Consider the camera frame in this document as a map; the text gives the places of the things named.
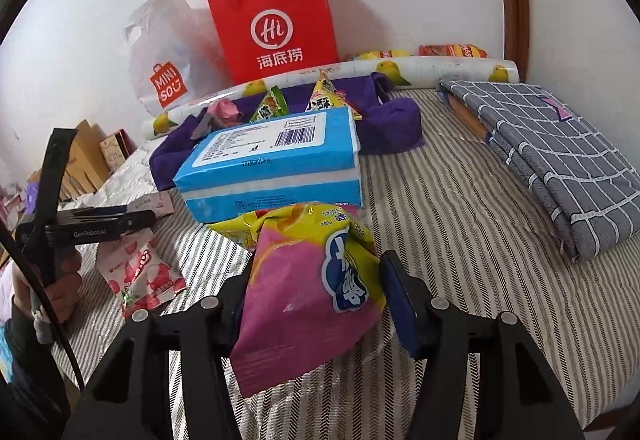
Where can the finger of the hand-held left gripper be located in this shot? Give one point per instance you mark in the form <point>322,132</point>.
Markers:
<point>137,220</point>

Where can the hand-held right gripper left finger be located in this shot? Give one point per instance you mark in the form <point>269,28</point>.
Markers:
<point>230,310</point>

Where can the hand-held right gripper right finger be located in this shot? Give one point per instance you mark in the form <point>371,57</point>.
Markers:
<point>400,305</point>

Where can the small white pink packet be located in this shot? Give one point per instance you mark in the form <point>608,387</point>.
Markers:
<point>157,204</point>

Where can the pink yellow snack bag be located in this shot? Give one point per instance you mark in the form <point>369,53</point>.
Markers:
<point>290,310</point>

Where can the pink snack packet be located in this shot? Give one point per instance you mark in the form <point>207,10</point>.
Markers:
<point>222,112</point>

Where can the person's left hand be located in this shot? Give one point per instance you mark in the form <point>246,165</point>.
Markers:
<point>65,295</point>

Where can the strawberry print snack packet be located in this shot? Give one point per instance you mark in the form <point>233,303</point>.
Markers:
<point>145,275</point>

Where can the box with dark red lid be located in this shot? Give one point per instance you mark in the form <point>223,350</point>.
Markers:
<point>117,147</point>

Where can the striped bed sheet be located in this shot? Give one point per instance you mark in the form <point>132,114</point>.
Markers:
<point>425,220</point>

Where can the blue tissue pack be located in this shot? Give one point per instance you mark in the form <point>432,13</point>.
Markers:
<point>270,180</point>

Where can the white plastic bag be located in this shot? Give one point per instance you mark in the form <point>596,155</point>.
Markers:
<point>165,40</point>

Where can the green triangular snack packet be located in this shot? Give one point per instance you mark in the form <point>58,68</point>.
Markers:
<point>267,107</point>

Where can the purple fabric bag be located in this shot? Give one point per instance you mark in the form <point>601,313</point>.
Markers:
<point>395,120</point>

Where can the grey checked folded cloth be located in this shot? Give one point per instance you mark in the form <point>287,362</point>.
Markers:
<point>550,145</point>

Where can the red paper bag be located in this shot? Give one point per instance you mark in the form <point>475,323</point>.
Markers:
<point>235,20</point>

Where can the yellow triangular snack packet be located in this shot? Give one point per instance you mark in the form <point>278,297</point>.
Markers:
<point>325,95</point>

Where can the fruit print paper roll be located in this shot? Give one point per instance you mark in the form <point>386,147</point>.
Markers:
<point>450,67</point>

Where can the yellow chip bag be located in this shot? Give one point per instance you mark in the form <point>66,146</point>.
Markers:
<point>385,54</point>

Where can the red chip bag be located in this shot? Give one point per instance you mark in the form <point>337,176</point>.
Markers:
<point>450,51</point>

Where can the cardboard boxes by wall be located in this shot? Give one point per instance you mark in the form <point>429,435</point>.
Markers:
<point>125,175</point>

